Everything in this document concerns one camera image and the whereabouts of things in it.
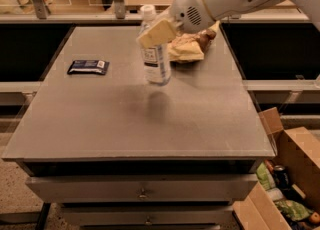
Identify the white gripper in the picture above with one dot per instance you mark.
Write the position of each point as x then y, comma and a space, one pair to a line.
187, 11

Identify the clear plastic water bottle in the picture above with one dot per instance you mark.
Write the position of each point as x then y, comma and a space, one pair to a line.
155, 59

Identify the brown chip bag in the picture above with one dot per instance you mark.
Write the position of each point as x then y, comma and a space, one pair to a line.
192, 47

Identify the green snack bag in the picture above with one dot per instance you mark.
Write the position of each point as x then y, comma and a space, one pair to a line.
293, 210

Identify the dark blue snack packet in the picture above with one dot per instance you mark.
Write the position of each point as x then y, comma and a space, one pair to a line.
98, 67

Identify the grey drawer cabinet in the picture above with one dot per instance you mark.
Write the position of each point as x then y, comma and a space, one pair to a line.
203, 122

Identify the light green packet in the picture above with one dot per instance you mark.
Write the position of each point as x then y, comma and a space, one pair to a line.
264, 175

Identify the upper drawer with knob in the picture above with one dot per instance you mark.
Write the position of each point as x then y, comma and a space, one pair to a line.
143, 188

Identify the drawer with knob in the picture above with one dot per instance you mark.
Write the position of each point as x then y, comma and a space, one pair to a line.
147, 215
143, 188

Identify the dark soda can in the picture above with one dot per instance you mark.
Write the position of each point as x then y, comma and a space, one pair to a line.
281, 177

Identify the open cardboard box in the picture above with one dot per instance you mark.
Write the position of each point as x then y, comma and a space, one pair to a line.
288, 197

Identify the lower drawer with knob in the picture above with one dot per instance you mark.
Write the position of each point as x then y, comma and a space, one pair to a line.
147, 215

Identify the small orange fruit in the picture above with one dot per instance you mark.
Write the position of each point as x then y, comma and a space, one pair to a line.
314, 218

